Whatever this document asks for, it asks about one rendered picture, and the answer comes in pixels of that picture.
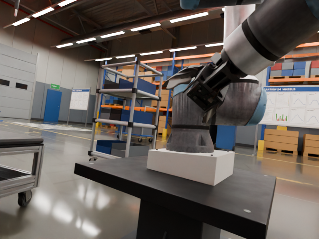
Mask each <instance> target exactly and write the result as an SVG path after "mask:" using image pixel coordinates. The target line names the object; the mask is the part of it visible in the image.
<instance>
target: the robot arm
mask: <svg viewBox="0 0 319 239"><path fill-rule="evenodd" d="M256 4H260V5H259V6H258V8H257V9H255V5H256ZM180 6H181V8H182V9H190V10H195V9H202V8H213V7H225V18H224V49H222V51H221V53H218V52H215V53H214V55H213V56H212V57H211V58H210V60H211V61H212V62H213V65H212V64H211V63H210V64H202V65H190V66H187V67H186V68H184V69H182V70H181V71H179V72H178V73H176V74H175V75H173V76H172V77H170V78H169V79H167V80H166V81H165V83H164V84H163V85H162V87H167V90H170V89H173V88H174V92H173V97H172V99H173V102H172V128H171V134H170V136H169V138H168V141H167V143H166V150H169V151H175V152H186V153H213V152H214V145H213V142H212V139H211V137H210V134H209V125H227V126H254V125H257V124H259V123H260V122H261V120H262V119H263V116H264V114H265V110H266V104H267V93H266V90H265V88H263V87H259V80H258V79H257V78H255V77H254V76H255V75H257V74H258V73H260V72H261V71H263V70H264V69H265V68H267V67H268V66H270V67H273V66H274V65H275V62H276V61H277V60H279V59H280V58H282V57H283V56H284V55H286V54H287V53H289V52H290V51H291V50H293V49H294V48H296V47H297V46H299V45H300V44H302V43H303V42H304V41H306V40H307V39H309V38H310V37H312V36H313V35H314V34H316V33H317V32H319V0H180ZM194 77H195V79H194V80H192V78H194Z"/></svg>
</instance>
